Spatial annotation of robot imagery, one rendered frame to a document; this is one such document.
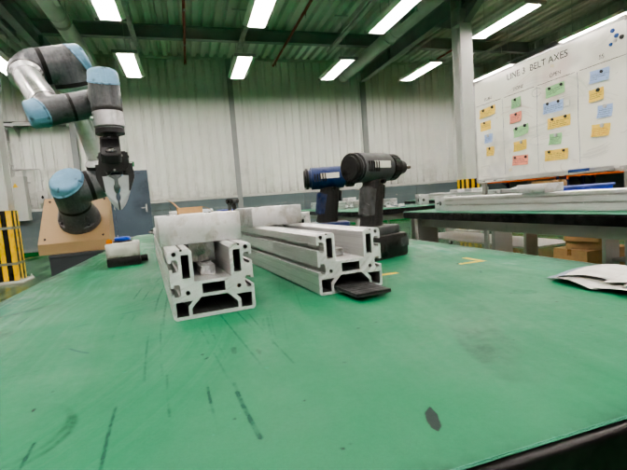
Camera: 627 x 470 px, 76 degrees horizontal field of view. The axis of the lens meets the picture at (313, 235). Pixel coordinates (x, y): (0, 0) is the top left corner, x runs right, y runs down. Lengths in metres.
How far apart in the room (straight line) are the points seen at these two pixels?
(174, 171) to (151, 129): 1.28
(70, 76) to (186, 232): 1.15
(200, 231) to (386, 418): 0.39
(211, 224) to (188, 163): 11.74
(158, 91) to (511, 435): 12.60
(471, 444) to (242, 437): 0.12
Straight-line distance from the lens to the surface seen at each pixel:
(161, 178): 12.29
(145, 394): 0.34
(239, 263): 0.52
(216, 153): 12.37
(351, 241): 0.61
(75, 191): 1.70
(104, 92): 1.21
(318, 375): 0.32
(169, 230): 0.57
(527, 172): 3.97
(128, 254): 1.15
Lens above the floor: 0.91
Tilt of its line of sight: 5 degrees down
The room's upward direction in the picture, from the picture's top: 4 degrees counter-clockwise
